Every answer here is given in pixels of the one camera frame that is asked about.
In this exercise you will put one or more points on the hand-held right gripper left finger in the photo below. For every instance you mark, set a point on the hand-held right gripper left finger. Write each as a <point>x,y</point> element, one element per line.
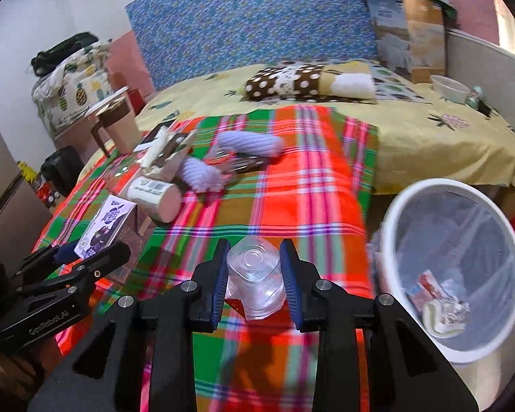
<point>221,283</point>

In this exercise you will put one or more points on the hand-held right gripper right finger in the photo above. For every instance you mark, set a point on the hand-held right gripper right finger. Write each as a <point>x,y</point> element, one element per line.
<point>292,283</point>

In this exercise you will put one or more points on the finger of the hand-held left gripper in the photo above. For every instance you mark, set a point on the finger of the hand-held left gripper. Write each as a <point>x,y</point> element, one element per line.
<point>66,254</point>
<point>103,261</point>

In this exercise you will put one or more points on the clear plastic cup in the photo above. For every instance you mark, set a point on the clear plastic cup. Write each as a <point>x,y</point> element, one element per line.
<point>253,279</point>

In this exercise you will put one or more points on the purple printed carton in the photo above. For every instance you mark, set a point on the purple printed carton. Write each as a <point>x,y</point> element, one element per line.
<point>107,223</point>

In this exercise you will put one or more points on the white cylindrical can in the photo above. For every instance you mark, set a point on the white cylindrical can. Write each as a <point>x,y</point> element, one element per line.
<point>150,193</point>

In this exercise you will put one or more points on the cream paper wrapper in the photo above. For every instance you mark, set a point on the cream paper wrapper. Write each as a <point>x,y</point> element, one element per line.
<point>165,154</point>

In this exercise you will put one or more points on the white round trash bin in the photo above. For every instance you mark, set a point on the white round trash bin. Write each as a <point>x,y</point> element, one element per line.
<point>412,189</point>

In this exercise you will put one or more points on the red printed packet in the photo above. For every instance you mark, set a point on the red printed packet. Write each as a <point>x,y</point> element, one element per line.
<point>48,193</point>

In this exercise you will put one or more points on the black backpack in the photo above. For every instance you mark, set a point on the black backpack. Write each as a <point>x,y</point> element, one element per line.
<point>62,171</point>

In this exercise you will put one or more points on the red green plaid cloth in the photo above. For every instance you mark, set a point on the red green plaid cloth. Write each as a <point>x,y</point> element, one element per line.
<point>304,189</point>

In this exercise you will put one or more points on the lilac knitted slipper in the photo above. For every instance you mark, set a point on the lilac knitted slipper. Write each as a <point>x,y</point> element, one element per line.
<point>204,176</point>
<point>251,143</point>

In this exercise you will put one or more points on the pink storage box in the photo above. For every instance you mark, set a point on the pink storage box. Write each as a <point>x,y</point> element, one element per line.
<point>79,137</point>

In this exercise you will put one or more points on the white smartphone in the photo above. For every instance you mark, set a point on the white smartphone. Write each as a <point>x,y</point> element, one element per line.
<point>148,139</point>

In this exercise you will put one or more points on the beige mug with lid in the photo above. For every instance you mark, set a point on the beige mug with lid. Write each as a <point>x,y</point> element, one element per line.
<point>120,131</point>

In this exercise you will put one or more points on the red white wrapper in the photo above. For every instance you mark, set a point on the red white wrapper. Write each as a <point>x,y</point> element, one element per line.
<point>427,285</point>

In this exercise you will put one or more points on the crumpled white wrapper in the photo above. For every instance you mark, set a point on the crumpled white wrapper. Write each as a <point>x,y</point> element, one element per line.
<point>448,311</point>

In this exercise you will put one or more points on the pineapple printed bedding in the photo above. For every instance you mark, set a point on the pineapple printed bedding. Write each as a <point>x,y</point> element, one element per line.
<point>73,90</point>

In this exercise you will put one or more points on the red container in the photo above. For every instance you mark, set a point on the red container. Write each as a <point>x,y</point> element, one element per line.
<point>136,99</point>

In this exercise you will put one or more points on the clear bin liner bag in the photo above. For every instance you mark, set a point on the clear bin liner bag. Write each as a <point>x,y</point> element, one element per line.
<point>455,240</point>

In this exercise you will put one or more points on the yellow pineapple bed sheet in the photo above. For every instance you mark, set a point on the yellow pineapple bed sheet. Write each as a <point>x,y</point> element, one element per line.
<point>412,146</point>

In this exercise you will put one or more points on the brown polka dot pillow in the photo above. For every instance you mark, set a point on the brown polka dot pillow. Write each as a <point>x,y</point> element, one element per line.
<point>266,83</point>

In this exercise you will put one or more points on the black duffel bag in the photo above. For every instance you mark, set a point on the black duffel bag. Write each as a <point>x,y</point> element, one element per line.
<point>64,49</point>

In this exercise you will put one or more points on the white fluffy towel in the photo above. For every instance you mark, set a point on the white fluffy towel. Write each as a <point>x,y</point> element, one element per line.
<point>354,86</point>

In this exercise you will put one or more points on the white patterned cloth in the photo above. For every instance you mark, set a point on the white patterned cloth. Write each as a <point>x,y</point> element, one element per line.
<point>399,88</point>

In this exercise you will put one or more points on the white bowl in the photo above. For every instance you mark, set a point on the white bowl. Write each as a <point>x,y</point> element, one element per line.
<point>449,88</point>

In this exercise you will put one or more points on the small black device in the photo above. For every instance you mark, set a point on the small black device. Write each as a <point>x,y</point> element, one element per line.
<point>485,108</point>

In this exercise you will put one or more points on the small green cap bottle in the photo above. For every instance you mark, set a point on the small green cap bottle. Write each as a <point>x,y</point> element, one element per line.
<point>474,96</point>

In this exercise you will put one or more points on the blue patterned headboard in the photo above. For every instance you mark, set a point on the blue patterned headboard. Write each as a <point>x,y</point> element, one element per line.
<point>261,21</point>

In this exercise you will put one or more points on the printed cardboard box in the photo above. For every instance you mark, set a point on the printed cardboard box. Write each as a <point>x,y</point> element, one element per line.
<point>412,38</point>

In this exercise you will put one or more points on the grey bed board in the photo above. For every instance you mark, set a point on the grey bed board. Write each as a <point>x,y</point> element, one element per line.
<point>485,64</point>

